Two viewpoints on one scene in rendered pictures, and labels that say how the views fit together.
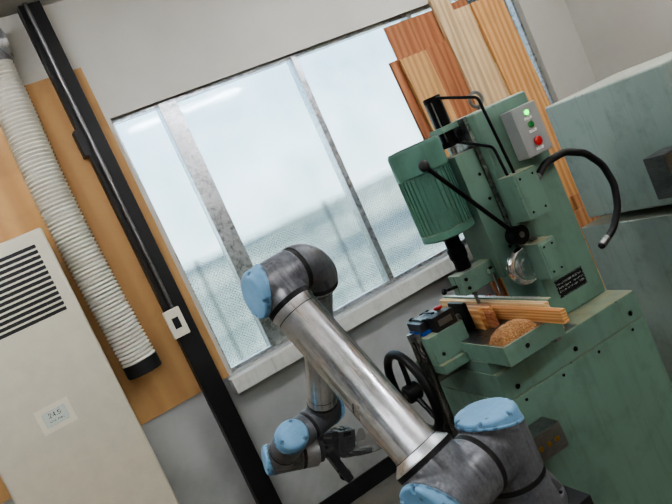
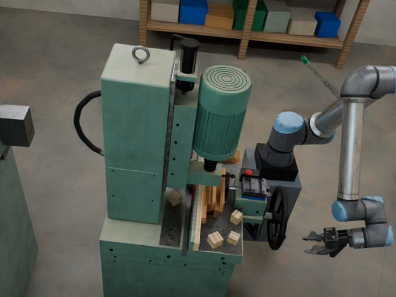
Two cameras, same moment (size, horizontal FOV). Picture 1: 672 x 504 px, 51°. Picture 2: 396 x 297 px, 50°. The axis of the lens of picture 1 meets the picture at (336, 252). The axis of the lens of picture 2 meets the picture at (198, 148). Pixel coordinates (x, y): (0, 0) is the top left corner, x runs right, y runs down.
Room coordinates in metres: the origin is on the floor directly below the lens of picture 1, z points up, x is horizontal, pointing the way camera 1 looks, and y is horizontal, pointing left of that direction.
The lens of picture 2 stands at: (3.43, -0.05, 2.30)
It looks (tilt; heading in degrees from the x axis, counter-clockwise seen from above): 43 degrees down; 198
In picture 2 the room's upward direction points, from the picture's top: 9 degrees clockwise
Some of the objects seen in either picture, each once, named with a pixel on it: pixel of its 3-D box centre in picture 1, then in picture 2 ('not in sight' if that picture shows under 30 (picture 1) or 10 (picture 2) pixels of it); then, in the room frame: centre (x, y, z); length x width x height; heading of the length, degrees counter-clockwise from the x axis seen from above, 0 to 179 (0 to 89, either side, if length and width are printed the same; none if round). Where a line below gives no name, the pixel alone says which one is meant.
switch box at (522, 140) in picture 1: (526, 130); not in sight; (2.24, -0.71, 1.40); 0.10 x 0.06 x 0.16; 110
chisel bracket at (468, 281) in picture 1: (475, 279); (203, 174); (2.27, -0.38, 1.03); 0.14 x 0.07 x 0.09; 110
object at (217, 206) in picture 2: (472, 317); (217, 190); (2.23, -0.31, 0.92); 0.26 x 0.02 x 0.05; 20
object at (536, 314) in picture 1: (505, 312); (206, 171); (2.14, -0.40, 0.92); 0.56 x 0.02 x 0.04; 20
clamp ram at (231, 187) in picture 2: (454, 319); (233, 187); (2.20, -0.25, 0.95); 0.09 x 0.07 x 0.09; 20
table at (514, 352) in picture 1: (466, 340); (227, 199); (2.21, -0.26, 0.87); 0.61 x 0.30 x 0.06; 20
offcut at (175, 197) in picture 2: not in sight; (174, 198); (2.28, -0.48, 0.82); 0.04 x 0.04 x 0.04; 62
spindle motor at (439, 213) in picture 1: (430, 190); (220, 114); (2.26, -0.36, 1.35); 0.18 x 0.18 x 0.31
